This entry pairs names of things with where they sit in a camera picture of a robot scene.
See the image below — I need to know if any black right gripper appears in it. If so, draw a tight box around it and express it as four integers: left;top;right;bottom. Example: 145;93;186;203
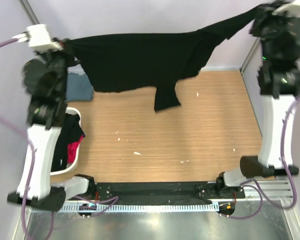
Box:
249;0;300;65

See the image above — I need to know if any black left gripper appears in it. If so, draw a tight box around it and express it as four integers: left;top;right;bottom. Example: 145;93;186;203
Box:
33;37;79;99

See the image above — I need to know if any black t-shirt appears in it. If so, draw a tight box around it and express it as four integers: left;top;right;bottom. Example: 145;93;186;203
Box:
65;8;258;112

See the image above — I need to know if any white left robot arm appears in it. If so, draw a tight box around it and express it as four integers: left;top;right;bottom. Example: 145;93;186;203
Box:
7;37;96;212

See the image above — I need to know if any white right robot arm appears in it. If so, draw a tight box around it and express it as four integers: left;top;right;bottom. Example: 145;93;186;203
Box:
215;0;300;198

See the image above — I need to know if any folded teal t-shirt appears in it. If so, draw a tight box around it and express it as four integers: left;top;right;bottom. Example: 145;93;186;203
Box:
66;73;94;103

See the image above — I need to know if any white laundry basket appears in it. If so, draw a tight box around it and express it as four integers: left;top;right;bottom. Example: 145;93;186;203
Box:
49;107;84;175

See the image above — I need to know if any black clothes pile in basket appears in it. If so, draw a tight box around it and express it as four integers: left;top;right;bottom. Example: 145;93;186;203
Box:
51;113;85;172

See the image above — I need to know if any pink garment in basket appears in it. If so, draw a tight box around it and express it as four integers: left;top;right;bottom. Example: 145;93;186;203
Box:
67;135;85;164

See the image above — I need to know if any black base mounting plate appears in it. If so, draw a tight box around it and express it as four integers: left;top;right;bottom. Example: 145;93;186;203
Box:
95;181;246;206

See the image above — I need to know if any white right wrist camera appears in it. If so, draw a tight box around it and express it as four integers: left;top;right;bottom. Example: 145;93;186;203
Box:
272;0;300;16

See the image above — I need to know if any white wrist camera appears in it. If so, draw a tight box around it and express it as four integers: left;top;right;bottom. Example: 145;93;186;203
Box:
26;24;63;52
272;0;300;16

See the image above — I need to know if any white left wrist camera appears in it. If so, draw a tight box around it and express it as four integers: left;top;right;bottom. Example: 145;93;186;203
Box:
26;24;63;52

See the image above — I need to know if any slotted cable duct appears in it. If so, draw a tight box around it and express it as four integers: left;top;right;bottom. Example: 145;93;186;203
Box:
59;202;219;213

